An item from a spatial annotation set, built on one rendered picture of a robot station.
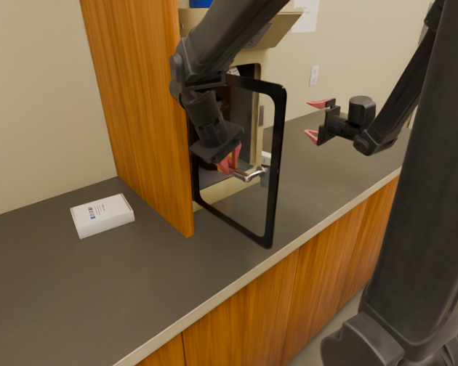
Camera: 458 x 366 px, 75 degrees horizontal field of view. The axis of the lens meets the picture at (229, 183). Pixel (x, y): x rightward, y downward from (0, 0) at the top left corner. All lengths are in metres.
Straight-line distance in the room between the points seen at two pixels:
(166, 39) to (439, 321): 0.61
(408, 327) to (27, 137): 1.10
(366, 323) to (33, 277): 0.78
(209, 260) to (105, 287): 0.26
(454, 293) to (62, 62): 1.10
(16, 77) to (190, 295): 0.81
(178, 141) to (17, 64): 0.58
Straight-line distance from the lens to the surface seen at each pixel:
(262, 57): 0.98
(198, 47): 0.46
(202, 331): 0.85
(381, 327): 0.28
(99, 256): 0.88
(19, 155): 1.17
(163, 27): 0.68
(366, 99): 0.90
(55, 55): 1.13
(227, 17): 0.38
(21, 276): 0.92
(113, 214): 0.95
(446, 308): 0.26
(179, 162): 0.74
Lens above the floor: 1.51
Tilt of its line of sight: 30 degrees down
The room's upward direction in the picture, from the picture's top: straight up
